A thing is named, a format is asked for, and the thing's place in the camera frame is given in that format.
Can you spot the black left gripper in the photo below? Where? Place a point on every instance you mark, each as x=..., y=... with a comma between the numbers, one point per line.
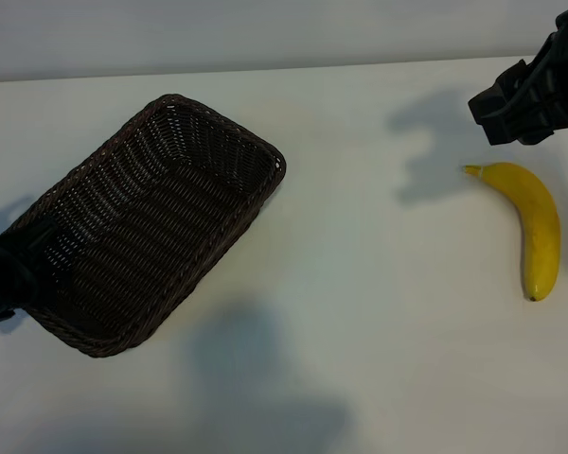
x=5, y=279

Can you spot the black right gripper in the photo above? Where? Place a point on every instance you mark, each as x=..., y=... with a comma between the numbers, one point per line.
x=554, y=85

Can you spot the dark brown wicker basket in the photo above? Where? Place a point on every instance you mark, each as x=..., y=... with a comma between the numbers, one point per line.
x=147, y=222

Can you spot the yellow banana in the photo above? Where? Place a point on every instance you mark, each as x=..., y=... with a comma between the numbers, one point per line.
x=539, y=222

